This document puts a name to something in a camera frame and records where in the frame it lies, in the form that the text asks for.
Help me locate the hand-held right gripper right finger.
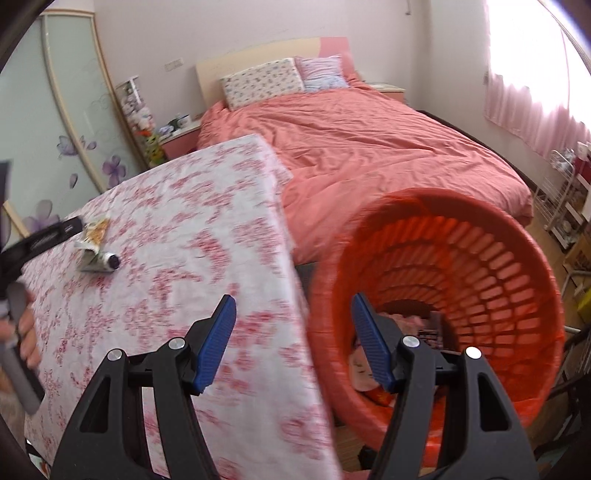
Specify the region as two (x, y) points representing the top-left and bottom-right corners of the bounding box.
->
(350, 292), (541, 480)

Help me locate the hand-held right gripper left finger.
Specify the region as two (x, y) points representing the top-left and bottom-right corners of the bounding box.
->
(53, 294), (237, 480)

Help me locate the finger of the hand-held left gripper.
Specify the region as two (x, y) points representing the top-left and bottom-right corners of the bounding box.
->
(11, 217), (86, 259)

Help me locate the squeezed toothpaste tube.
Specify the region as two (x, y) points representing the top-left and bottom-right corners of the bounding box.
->
(76, 218), (122, 274)

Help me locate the red plastic basket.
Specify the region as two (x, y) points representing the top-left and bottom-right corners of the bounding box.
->
(307, 187), (566, 450)

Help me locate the person's left hand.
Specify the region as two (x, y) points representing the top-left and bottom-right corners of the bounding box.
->
(17, 305), (43, 370)

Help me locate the red floral tablecloth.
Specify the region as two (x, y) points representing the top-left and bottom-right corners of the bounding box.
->
(21, 134), (345, 480)

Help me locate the glass sliding door wardrobe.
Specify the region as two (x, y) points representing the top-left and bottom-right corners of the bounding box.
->
(0, 11), (148, 241)

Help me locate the clear column of plush toys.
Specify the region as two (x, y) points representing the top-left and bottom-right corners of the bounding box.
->
(115, 76), (164, 169)

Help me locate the pink white nightstand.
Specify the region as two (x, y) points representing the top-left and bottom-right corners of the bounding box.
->
(159, 122), (204, 160)

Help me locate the pink duvet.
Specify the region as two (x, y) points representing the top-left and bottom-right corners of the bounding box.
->
(196, 80), (536, 266)

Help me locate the dark chair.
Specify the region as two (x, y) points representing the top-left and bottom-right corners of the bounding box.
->
(531, 325), (591, 462)

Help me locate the beige nightstand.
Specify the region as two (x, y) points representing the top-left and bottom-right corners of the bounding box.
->
(369, 82), (407, 106)

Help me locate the beige pink headboard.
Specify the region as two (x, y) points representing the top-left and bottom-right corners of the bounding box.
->
(195, 36), (356, 97)

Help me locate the white floral pillow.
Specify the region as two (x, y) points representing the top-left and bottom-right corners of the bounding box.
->
(219, 58), (305, 110)

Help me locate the pink striped pillow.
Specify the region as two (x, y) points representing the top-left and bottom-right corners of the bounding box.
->
(294, 54), (348, 92)

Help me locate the pink curtain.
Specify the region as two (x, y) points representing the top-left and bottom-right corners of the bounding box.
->
(482, 0), (591, 160)

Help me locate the white wire rack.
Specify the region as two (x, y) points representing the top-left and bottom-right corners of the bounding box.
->
(536, 143), (591, 252)

